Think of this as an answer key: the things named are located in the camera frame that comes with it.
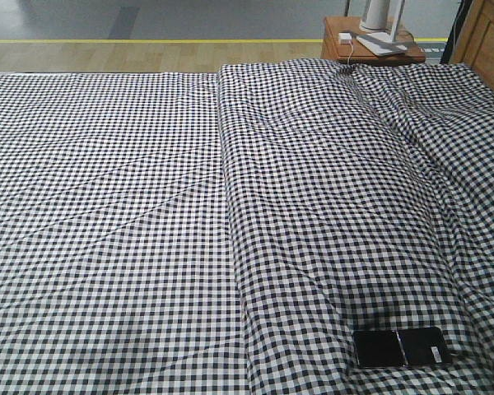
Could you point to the black foldable phone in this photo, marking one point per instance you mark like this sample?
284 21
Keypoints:
399 348

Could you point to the black white checkered quilt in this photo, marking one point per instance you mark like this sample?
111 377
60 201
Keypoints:
360 199

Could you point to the black white checkered bedsheet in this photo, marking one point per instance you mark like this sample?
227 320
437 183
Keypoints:
115 265

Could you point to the wooden nightstand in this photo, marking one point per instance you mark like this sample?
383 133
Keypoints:
357 53

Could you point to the white charger adapter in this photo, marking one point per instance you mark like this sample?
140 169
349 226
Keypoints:
345 38

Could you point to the wooden headboard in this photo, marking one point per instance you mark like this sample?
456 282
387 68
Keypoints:
475 46

